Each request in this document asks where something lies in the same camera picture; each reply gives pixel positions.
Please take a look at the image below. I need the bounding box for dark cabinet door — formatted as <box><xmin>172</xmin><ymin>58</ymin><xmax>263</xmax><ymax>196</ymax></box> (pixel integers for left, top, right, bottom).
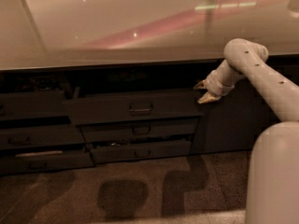
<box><xmin>190</xmin><ymin>63</ymin><xmax>281</xmax><ymax>155</ymax></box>

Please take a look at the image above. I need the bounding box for dark drawer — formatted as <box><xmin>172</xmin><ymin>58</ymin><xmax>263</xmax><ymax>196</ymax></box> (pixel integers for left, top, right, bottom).
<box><xmin>91</xmin><ymin>139</ymin><xmax>192</xmax><ymax>163</ymax></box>
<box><xmin>0</xmin><ymin>91</ymin><xmax>66</xmax><ymax>120</ymax></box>
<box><xmin>81</xmin><ymin>118</ymin><xmax>198</xmax><ymax>143</ymax></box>
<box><xmin>0</xmin><ymin>125</ymin><xmax>84</xmax><ymax>150</ymax></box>
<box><xmin>64</xmin><ymin>90</ymin><xmax>202</xmax><ymax>125</ymax></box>
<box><xmin>0</xmin><ymin>150</ymin><xmax>93</xmax><ymax>175</ymax></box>

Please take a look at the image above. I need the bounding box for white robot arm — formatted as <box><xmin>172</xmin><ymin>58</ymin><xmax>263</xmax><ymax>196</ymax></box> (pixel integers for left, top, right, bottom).
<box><xmin>194</xmin><ymin>38</ymin><xmax>299</xmax><ymax>224</ymax></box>

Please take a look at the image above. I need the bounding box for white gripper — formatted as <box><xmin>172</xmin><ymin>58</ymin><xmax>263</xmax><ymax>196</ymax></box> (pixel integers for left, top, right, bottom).
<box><xmin>193</xmin><ymin>60</ymin><xmax>245</xmax><ymax>105</ymax></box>

